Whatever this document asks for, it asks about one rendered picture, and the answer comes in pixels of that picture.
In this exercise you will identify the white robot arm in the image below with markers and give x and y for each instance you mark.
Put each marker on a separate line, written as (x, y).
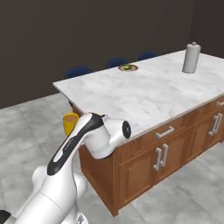
(58, 186)

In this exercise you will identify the yellow mug of coffee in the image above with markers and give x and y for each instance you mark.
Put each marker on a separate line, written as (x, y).
(69, 124)

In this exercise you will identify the brown breakfast plate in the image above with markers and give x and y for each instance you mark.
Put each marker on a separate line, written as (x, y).
(132, 68)

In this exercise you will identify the wooden drawer front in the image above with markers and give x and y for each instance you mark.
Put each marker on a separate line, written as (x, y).
(145, 141)
(210, 108)

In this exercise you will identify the green food piece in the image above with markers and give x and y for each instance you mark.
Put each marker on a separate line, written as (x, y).
(126, 67)

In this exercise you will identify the blue chair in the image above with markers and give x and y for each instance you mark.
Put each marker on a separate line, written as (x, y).
(115, 62)
(146, 55)
(77, 71)

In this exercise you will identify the wooden island cabinet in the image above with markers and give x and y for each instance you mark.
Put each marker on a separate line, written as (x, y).
(99, 172)

